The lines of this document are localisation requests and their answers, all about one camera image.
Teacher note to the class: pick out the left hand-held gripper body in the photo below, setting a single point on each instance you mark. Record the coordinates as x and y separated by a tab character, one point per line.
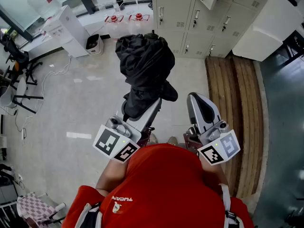
111	139

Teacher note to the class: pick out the white metal rack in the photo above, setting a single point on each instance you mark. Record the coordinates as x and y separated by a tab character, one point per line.
59	206

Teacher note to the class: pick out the person's red shirt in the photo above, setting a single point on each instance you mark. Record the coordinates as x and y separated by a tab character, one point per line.
161	186

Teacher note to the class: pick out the black garment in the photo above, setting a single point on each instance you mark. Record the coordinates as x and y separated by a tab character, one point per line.
145	63

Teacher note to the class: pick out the pink checkered cloth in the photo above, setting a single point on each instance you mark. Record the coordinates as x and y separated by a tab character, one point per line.
33	208

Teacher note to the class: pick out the wooden slatted bench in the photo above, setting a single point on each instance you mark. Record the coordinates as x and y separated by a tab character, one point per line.
237	115

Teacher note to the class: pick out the black thermos flask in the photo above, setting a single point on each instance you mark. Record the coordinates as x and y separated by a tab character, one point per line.
119	1

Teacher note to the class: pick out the large clear water bottle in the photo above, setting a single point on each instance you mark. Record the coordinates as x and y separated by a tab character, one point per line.
44	1

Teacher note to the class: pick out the person's right shoe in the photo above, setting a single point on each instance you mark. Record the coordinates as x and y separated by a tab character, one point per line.
172	140

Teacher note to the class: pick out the person's right forearm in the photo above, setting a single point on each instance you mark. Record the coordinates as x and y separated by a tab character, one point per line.
213	174

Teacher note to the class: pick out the black office chair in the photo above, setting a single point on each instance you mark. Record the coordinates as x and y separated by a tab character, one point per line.
16	53

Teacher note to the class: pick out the person's left shoe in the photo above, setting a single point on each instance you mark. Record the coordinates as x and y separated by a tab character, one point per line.
152	138

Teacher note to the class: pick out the white water dispenser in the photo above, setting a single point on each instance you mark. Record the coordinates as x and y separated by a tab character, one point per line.
69	32

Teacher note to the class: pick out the clear water jug red cap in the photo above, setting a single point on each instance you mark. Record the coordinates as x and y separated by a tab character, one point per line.
114	18
138	16

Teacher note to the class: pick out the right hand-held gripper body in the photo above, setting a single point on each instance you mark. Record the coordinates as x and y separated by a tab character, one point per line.
221	146

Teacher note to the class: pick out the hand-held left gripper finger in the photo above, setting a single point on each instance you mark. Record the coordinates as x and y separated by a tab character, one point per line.
148	117
123	109

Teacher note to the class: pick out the white power strip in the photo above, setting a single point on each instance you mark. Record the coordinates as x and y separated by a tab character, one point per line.
23	134

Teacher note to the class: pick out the person's shoe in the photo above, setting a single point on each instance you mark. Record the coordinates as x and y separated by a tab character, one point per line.
152	138
172	140

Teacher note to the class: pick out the white trash bin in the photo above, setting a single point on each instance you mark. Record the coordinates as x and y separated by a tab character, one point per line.
93	44

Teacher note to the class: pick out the grey metal locker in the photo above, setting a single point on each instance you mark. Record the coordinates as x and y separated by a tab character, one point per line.
175	13

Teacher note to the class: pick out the white cabinet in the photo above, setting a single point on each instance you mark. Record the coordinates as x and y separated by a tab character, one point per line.
268	27

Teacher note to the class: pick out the person's left forearm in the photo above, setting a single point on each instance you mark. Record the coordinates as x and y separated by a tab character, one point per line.
111	174

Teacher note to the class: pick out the white chair black legs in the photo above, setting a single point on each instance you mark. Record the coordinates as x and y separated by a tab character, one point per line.
9	96

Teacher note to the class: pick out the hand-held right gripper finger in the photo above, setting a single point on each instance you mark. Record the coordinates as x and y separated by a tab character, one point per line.
192	110
211	113

